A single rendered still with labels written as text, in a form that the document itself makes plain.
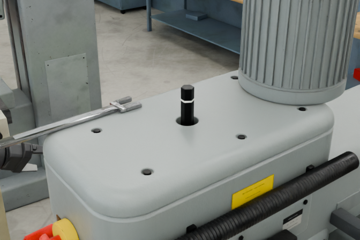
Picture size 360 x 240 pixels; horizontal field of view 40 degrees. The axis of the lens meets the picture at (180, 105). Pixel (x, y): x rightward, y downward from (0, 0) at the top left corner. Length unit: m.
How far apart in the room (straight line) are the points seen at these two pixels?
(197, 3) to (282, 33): 6.78
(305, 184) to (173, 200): 0.25
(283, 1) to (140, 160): 0.34
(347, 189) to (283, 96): 0.30
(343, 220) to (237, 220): 0.36
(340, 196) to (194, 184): 0.45
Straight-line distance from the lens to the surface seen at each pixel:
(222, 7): 7.19
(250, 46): 0.88
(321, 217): 1.05
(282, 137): 0.80
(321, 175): 0.86
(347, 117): 1.17
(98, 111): 0.84
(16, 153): 1.56
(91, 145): 0.76
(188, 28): 6.78
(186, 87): 0.79
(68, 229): 0.77
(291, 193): 0.81
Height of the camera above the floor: 2.27
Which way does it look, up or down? 26 degrees down
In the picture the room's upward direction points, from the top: straight up
